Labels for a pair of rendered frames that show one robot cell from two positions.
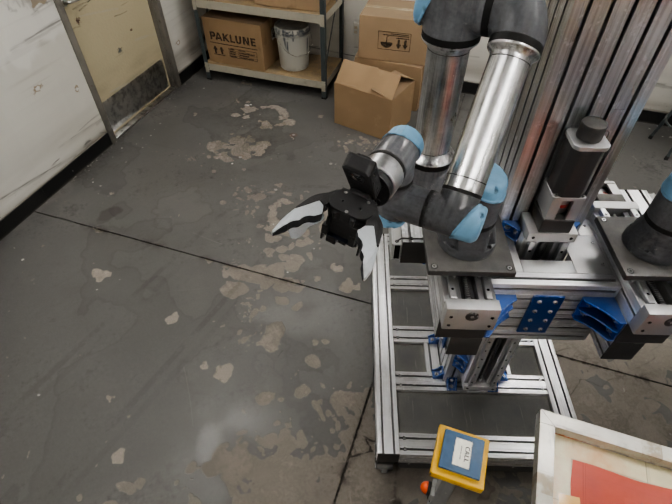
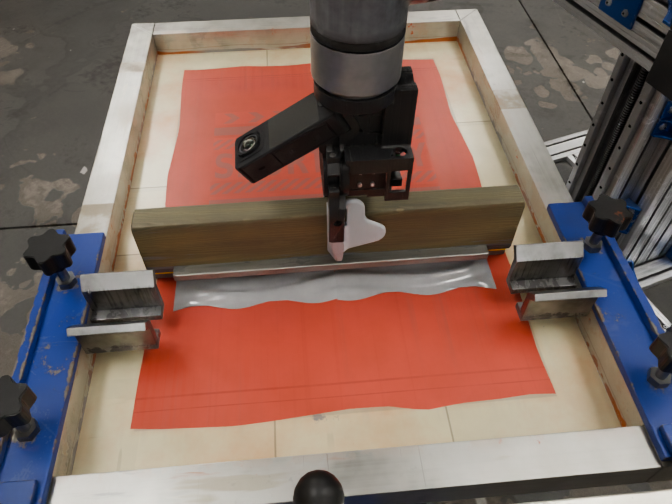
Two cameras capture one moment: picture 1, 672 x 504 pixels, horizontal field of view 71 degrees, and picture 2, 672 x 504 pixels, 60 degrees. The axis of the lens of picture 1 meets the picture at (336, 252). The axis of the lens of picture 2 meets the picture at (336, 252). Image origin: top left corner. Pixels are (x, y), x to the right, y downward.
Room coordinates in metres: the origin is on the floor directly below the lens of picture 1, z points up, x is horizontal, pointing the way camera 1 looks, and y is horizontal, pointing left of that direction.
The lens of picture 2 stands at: (-0.08, -1.31, 1.48)
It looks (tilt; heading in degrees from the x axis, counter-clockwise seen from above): 50 degrees down; 66
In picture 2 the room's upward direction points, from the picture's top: straight up
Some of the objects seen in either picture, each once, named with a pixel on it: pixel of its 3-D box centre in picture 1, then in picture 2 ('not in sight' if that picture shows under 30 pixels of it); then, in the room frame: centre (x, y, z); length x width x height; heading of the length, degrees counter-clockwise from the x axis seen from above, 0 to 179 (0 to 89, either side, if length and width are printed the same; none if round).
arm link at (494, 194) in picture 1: (476, 191); not in sight; (0.89, -0.34, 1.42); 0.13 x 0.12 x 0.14; 62
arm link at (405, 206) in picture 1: (399, 200); not in sight; (0.71, -0.12, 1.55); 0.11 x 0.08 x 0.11; 62
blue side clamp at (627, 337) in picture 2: not in sight; (611, 321); (0.32, -1.13, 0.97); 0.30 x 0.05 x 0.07; 71
